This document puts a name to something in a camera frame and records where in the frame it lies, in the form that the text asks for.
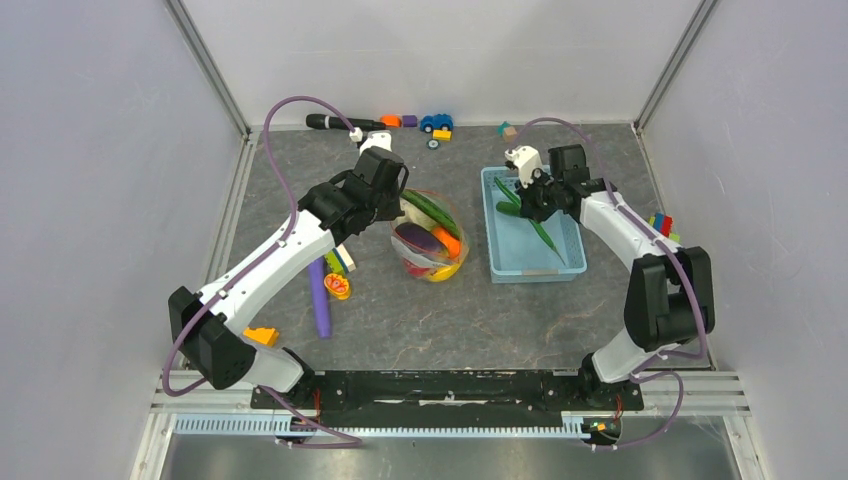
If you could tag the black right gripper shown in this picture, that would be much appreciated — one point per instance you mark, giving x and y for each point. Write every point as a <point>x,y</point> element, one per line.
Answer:
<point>528,207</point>

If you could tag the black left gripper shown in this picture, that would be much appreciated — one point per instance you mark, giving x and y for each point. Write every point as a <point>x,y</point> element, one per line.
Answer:
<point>393,212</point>

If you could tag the purple eggplant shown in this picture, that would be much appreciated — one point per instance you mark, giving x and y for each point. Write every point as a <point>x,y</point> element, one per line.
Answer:
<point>420,240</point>

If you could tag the green cucumber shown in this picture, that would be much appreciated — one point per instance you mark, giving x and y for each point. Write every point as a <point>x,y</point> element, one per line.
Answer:
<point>434,206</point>

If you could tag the light blue plastic basket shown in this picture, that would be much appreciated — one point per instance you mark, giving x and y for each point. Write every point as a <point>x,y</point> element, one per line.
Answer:
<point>516,253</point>

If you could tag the clear zip top bag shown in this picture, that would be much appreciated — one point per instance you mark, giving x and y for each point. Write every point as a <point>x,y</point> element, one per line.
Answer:
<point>405,252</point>

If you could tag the orange fruit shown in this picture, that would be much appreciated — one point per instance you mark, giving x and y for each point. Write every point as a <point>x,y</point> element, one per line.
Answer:
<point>452,244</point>

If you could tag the yellow bell pepper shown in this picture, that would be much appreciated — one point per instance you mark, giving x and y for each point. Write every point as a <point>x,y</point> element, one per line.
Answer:
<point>442,274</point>

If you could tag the green chili pepper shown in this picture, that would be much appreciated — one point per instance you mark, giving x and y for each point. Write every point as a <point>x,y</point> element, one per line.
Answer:
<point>511,207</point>

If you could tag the green white cabbage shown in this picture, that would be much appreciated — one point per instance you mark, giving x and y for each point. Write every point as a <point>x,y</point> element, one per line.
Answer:
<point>412,214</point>

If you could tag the red apple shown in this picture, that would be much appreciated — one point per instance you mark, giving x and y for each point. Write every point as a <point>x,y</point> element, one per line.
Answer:
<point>415,270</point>

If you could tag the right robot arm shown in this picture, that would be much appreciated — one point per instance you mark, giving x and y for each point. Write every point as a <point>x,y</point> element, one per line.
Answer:
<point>669,300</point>

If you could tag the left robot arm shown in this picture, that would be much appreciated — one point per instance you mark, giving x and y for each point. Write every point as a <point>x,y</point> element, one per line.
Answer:
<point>208,325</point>

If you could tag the green blue white block stack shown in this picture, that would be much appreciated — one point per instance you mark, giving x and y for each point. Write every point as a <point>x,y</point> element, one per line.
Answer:
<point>339,261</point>

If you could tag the teal and tan blocks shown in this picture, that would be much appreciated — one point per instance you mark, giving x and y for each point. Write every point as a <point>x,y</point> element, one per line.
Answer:
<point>507,132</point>

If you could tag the purple toy stick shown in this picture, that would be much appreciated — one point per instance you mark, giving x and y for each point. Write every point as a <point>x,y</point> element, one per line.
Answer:
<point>320,300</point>

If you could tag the orange toy piece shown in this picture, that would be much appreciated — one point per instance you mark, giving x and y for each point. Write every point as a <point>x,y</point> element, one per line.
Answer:
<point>391,121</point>

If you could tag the black microphone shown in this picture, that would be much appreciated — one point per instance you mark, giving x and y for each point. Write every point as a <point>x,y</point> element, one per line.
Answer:
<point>327,122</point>

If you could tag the yellow red toy disc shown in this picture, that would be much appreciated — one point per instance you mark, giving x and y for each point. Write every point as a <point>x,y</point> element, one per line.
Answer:
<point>337,285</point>

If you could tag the colourful block stack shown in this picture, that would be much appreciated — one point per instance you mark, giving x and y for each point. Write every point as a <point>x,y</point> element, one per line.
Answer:
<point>664,225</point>

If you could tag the yellow toy block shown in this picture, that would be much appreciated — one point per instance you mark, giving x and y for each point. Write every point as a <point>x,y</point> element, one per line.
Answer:
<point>442,135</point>

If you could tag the blue toy car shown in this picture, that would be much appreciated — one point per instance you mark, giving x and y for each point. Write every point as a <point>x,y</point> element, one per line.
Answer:
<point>430,123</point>

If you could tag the yellow cheese wedge toy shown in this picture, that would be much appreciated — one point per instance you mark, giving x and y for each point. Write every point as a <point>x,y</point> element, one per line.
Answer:
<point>264,336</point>

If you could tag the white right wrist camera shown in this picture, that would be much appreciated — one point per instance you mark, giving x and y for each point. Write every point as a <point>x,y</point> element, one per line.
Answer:
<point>526,161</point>

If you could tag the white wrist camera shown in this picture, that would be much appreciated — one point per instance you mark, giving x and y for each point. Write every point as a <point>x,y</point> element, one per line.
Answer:
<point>526,161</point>
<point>365,140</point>

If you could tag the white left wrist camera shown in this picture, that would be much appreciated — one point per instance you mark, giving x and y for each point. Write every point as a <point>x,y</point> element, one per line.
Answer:
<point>365,140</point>

